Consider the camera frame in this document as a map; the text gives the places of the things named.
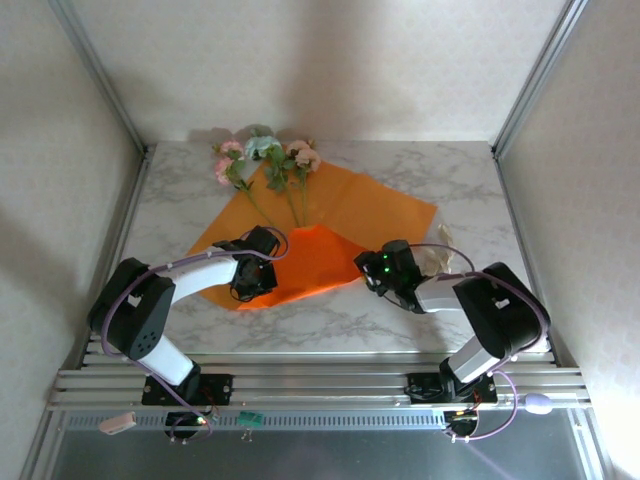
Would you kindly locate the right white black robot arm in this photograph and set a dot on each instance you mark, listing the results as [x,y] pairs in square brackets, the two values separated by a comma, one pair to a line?
[500,310]

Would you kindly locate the beige fabric ribbon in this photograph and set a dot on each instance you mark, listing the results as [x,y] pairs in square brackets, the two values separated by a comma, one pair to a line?
[442,260]

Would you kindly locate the aluminium side rail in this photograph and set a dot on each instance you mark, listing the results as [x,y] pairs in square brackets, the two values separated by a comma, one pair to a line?
[512,200]
[129,200]

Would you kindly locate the black controller board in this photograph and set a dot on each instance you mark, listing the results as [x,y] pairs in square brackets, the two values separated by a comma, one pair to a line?
[182,422]
[462,422]

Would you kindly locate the small pink block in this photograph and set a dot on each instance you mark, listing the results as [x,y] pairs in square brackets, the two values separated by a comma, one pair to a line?
[117,422]

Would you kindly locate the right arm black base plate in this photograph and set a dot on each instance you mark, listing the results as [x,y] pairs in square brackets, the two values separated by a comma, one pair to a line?
[425,387]

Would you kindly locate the orange wrapping paper sheet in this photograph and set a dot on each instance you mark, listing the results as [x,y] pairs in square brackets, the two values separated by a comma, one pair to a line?
[320,260]

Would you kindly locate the grey metal panel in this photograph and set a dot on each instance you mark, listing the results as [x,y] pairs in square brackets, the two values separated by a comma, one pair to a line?
[320,455]

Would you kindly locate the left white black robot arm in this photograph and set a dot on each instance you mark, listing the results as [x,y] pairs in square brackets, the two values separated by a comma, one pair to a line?
[140,310]

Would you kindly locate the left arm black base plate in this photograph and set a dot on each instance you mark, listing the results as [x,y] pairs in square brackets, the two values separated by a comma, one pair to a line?
[220,389]

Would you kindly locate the peach fake flower stem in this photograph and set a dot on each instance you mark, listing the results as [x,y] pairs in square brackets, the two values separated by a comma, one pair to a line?
[306,156]

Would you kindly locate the aluminium mounting rail frame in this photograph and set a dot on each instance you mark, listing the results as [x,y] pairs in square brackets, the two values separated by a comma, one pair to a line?
[320,385]

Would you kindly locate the green terminal connector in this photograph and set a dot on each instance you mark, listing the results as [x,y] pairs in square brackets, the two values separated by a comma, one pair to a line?
[250,419]

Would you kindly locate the pink fake flower stem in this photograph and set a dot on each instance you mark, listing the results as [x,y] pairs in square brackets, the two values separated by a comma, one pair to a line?
[231,149]

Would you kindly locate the aluminium upright post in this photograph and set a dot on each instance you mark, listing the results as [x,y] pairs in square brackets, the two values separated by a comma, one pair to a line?
[100,80]
[540,75]

